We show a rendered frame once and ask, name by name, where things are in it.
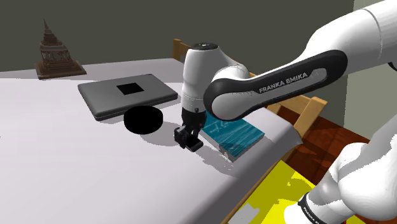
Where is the yellow robot stand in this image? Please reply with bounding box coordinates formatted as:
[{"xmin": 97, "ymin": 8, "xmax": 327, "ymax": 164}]
[{"xmin": 220, "ymin": 159, "xmax": 367, "ymax": 224}]

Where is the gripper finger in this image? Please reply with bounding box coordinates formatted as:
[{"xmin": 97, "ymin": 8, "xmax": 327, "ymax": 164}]
[
  {"xmin": 185, "ymin": 129, "xmax": 204, "ymax": 153},
  {"xmin": 173, "ymin": 125, "xmax": 191, "ymax": 148}
]

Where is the black round disc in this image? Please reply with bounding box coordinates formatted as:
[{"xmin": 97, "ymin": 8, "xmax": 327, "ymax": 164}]
[{"xmin": 123, "ymin": 105, "xmax": 164, "ymax": 136}]

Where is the grey closed laptop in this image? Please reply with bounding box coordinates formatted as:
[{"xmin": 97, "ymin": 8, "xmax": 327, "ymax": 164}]
[{"xmin": 77, "ymin": 73, "xmax": 179, "ymax": 122}]

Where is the teal book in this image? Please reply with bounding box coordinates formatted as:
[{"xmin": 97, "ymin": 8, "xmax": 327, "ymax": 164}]
[{"xmin": 198, "ymin": 110, "xmax": 266, "ymax": 164}]

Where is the brown temple figure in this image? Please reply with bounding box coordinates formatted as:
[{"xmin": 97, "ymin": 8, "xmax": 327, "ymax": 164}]
[{"xmin": 34, "ymin": 18, "xmax": 88, "ymax": 81}]

